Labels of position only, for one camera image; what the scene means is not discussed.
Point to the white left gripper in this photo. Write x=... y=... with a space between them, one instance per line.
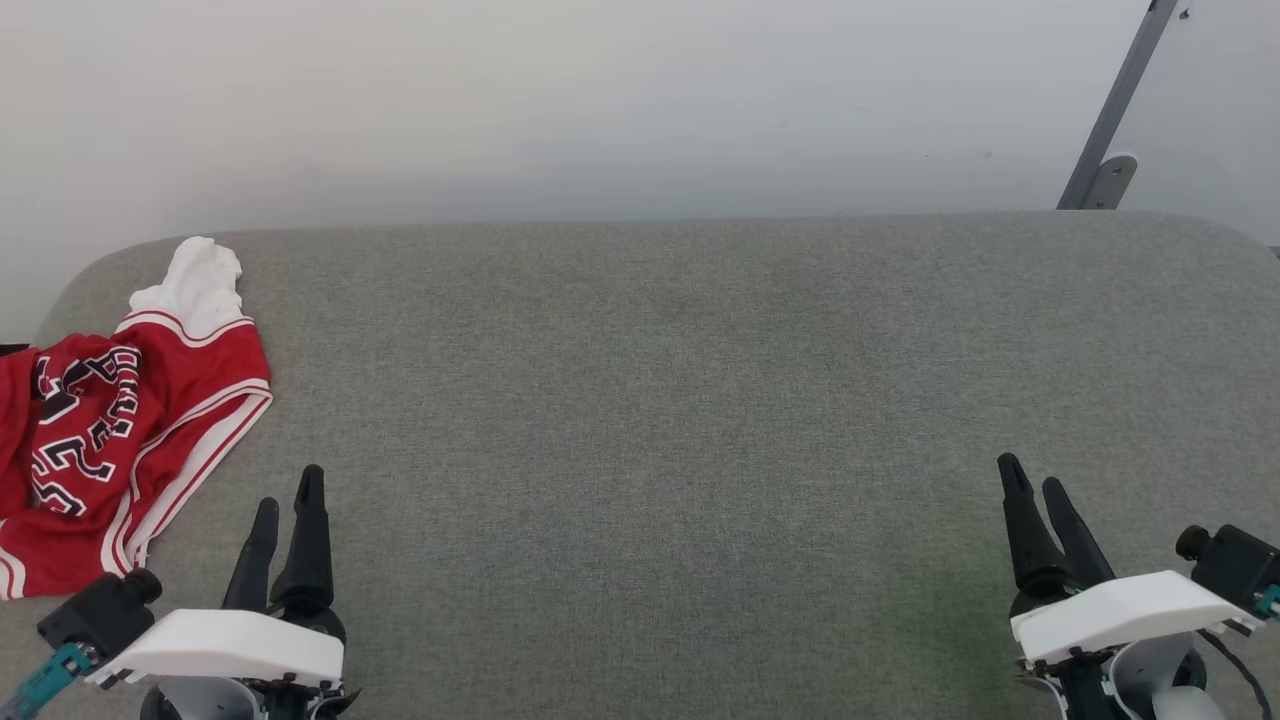
x=230 y=645

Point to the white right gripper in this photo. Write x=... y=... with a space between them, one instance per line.
x=1130 y=610

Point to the red white basketball jersey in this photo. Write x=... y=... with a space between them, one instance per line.
x=170 y=400

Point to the grey metal mounting plate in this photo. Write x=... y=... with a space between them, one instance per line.
x=1112 y=182

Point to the grey metal bar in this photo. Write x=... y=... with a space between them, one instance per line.
x=1120 y=95

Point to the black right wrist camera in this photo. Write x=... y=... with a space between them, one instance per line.
x=1235 y=565

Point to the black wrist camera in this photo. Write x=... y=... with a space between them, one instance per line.
x=1235 y=565
x=100 y=612

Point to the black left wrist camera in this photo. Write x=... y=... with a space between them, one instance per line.
x=100 y=612

